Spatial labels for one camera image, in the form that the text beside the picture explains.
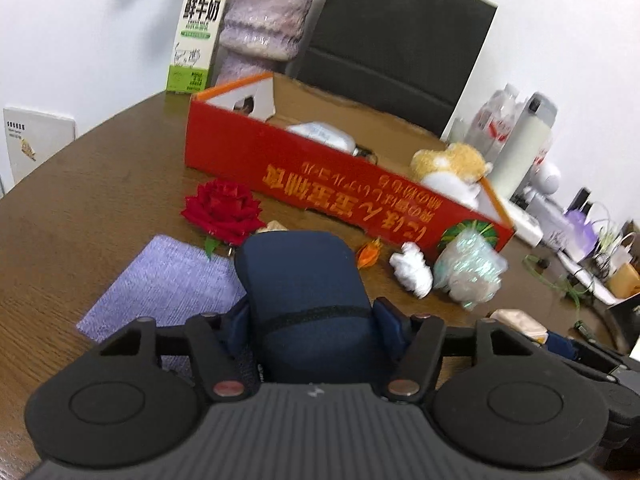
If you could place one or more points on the purple plastic object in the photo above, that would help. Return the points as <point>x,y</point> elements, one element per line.
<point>580,230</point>

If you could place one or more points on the white round desk gadget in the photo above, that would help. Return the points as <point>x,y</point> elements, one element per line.
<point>546,177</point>

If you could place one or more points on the clear plastic water bottle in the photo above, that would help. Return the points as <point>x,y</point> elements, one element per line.
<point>492,120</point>

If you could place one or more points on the white thermos bottle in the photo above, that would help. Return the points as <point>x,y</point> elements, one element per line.
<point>525,145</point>

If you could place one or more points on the small orange trinket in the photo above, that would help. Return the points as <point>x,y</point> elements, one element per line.
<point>370,252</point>

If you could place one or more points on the white power strip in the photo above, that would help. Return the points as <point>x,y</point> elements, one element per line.
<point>526,225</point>

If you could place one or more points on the white booklet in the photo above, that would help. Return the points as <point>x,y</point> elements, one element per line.
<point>37,142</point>

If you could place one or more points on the iridescent wrapped bundle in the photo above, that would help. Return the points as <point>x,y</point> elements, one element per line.
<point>470,270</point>

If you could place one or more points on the purple ceramic vase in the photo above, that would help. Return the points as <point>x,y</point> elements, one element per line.
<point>265,15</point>

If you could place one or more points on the red cardboard box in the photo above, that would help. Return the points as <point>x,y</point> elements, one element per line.
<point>280,160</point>

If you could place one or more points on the purple woven cloth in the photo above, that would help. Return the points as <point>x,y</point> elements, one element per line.
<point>160,290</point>

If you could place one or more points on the small brown box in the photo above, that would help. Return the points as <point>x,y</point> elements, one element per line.
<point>625,280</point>

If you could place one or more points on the beige soft block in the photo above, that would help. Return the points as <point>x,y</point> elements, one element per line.
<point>517,322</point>

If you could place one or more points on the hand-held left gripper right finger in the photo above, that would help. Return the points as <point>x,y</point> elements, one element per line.
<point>389,319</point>

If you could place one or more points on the brown wooden desktop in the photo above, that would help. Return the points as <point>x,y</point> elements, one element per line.
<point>100,185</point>

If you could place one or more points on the crumpled white tissue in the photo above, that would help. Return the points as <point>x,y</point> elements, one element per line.
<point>412,270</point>

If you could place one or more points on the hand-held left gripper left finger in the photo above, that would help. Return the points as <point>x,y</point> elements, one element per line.
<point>234,332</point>

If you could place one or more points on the black paper bag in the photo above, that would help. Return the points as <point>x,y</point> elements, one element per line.
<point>400,45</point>

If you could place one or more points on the red artificial rose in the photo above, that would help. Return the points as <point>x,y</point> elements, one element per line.
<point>222,207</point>

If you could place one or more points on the dark blue fabric pouch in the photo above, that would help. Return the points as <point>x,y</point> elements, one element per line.
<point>305,290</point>

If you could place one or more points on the yellow white plush toy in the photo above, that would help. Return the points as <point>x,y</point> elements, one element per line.
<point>452,165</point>

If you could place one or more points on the white plastic packet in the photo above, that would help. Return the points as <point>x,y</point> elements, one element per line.
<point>320,134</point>

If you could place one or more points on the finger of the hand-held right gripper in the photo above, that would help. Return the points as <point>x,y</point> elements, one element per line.
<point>561,346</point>

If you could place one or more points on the green white milk carton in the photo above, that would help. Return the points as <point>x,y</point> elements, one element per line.
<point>197,30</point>

